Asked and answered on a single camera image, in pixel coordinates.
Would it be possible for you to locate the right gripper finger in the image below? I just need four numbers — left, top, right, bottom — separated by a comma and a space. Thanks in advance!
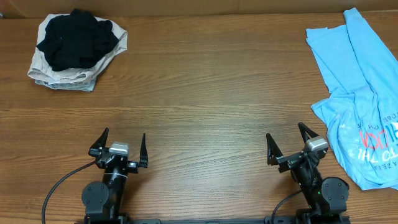
298, 122, 319, 143
266, 133, 283, 159

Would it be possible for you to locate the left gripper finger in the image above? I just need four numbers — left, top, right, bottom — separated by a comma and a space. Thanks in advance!
90, 128, 109, 149
139, 133, 149, 168

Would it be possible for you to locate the light blue printed t-shirt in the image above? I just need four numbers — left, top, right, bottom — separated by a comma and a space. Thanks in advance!
306, 8, 397, 190

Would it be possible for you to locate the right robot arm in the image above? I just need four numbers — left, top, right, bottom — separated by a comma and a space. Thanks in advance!
264, 122, 350, 224

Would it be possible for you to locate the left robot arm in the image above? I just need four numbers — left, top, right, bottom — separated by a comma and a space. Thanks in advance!
81, 128, 149, 224

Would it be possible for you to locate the grey folded garment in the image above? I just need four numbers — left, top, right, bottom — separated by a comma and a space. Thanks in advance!
35, 79, 96, 91

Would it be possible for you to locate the beige folded garment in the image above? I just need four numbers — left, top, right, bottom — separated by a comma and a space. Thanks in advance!
27, 20, 128, 84

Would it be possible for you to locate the black folded garment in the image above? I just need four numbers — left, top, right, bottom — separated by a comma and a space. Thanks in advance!
37, 9, 119, 72

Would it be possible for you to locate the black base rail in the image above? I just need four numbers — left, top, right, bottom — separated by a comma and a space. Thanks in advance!
75, 216, 351, 224

